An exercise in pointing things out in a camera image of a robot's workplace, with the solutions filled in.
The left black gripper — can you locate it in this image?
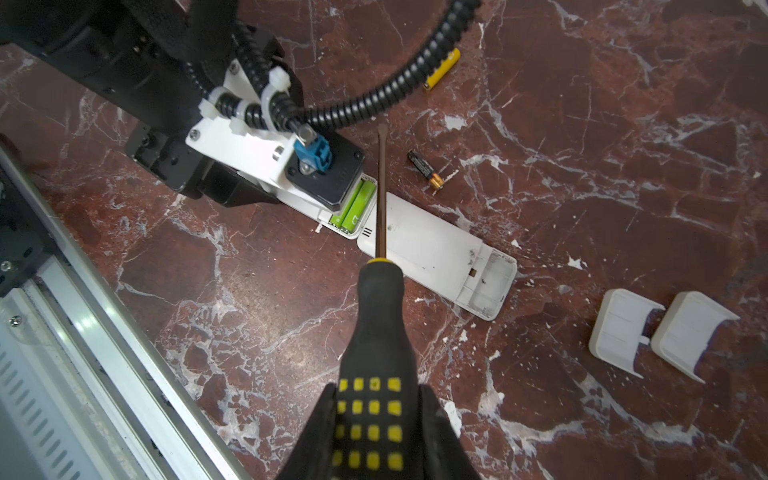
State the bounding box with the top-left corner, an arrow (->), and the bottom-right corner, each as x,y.
1,1 -> 287,206

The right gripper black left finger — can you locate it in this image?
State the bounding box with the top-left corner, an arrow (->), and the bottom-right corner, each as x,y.
276,383 -> 337,480

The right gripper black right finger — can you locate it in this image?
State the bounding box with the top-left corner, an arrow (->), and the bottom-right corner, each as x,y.
419,385 -> 481,480

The black yellow screwdriver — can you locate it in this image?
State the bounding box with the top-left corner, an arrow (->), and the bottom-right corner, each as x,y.
331,125 -> 423,479

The white remote control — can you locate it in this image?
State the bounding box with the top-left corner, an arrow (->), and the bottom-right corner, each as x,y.
276,174 -> 378,240
386,193 -> 518,321

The white battery cover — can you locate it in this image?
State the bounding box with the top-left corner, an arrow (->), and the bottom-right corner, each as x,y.
651,291 -> 740,384
589,288 -> 665,378

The green aa battery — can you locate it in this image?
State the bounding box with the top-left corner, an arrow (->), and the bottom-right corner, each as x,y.
341,180 -> 377,233
329,180 -> 365,228

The black orange AA battery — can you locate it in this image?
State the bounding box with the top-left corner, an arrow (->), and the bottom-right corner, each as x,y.
407,150 -> 444,191

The yellow AA battery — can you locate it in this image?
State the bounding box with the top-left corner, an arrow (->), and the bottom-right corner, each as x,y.
423,48 -> 461,91

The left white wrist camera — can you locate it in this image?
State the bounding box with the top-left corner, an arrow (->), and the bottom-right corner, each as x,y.
185,59 -> 366,212

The aluminium mounting rail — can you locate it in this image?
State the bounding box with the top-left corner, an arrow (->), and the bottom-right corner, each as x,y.
1,147 -> 247,479

